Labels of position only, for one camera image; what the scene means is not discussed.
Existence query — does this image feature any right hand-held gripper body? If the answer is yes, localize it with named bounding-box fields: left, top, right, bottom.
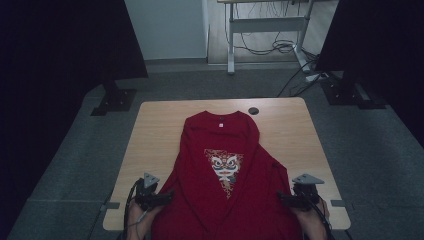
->
left=290, top=173, right=325, bottom=212

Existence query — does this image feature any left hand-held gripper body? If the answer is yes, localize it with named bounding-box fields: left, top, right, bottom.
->
left=134, top=172, right=161, bottom=212

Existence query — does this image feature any red printed t-shirt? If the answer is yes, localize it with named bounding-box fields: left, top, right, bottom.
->
left=149, top=110, right=305, bottom=240

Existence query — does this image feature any person's left hand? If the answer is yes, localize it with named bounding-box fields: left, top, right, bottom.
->
left=127, top=199, right=165, bottom=233

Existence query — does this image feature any person's right hand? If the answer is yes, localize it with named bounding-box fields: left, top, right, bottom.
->
left=289, top=198, right=332, bottom=233

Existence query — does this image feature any black stand base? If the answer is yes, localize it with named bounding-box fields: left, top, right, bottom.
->
left=320, top=70, right=388, bottom=111
left=90, top=79, right=138, bottom=117

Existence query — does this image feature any white power strip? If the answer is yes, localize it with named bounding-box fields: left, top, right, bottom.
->
left=305, top=72, right=330, bottom=83

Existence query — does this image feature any black curtain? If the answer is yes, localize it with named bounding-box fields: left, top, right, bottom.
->
left=314, top=0, right=424, bottom=149
left=0, top=0, right=149, bottom=234

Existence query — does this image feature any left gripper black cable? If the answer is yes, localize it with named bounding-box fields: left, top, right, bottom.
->
left=122, top=178, right=148, bottom=240

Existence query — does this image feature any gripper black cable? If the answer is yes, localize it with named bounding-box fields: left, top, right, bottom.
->
left=122, top=178, right=148, bottom=240
left=301, top=189, right=336, bottom=240

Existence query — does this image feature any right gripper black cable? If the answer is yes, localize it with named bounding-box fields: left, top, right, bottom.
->
left=301, top=189, right=336, bottom=240

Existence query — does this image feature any tangle of black floor cables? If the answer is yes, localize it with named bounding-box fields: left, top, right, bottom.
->
left=233, top=1, right=323, bottom=98

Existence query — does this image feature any white desk frame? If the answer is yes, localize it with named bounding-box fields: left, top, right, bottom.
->
left=216, top=0, right=316, bottom=75

